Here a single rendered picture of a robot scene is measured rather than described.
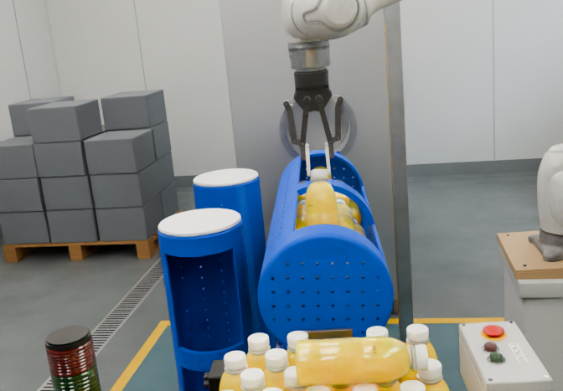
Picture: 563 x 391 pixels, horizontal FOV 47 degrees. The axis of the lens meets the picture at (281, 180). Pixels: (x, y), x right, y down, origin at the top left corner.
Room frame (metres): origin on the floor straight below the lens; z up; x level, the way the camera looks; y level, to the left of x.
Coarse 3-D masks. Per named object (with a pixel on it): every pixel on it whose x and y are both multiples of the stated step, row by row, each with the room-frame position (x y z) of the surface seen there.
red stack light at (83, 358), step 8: (88, 344) 0.84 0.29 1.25; (48, 352) 0.83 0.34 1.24; (56, 352) 0.82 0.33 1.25; (64, 352) 0.82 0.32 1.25; (72, 352) 0.82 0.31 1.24; (80, 352) 0.83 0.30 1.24; (88, 352) 0.84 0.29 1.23; (48, 360) 0.83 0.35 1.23; (56, 360) 0.82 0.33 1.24; (64, 360) 0.82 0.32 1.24; (72, 360) 0.82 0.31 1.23; (80, 360) 0.83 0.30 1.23; (88, 360) 0.84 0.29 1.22; (56, 368) 0.82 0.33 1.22; (64, 368) 0.82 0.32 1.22; (72, 368) 0.82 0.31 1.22; (80, 368) 0.83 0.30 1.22; (88, 368) 0.83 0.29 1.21; (56, 376) 0.82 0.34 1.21; (64, 376) 0.82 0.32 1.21; (72, 376) 0.82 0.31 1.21
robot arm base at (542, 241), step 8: (544, 232) 1.57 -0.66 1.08; (536, 240) 1.62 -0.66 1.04; (544, 240) 1.57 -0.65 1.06; (552, 240) 1.55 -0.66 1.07; (560, 240) 1.53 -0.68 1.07; (544, 248) 1.56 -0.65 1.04; (552, 248) 1.54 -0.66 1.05; (560, 248) 1.53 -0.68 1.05; (544, 256) 1.52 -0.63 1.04; (552, 256) 1.51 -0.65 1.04; (560, 256) 1.51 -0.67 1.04
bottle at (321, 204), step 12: (312, 180) 1.42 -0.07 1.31; (324, 180) 1.42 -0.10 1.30; (312, 192) 1.40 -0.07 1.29; (324, 192) 1.40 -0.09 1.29; (312, 204) 1.39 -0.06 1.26; (324, 204) 1.38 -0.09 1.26; (336, 204) 1.40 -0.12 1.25; (312, 216) 1.38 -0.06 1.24; (324, 216) 1.37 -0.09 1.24; (336, 216) 1.39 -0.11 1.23
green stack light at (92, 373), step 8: (96, 368) 0.85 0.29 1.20; (80, 376) 0.83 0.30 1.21; (88, 376) 0.83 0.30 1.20; (96, 376) 0.85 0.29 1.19; (56, 384) 0.83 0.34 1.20; (64, 384) 0.82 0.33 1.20; (72, 384) 0.82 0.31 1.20; (80, 384) 0.82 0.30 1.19; (88, 384) 0.83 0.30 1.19; (96, 384) 0.84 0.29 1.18
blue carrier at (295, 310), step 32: (320, 160) 2.12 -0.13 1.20; (288, 192) 1.72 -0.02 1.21; (352, 192) 1.67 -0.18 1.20; (288, 224) 1.41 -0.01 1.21; (320, 224) 1.33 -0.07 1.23; (288, 256) 1.27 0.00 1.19; (320, 256) 1.27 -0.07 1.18; (352, 256) 1.26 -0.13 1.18; (384, 256) 1.42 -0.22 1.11; (288, 288) 1.27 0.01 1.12; (320, 288) 1.26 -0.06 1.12; (352, 288) 1.26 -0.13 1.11; (384, 288) 1.26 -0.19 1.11; (288, 320) 1.27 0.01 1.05; (320, 320) 1.26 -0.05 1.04; (352, 320) 1.26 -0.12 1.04; (384, 320) 1.26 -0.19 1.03
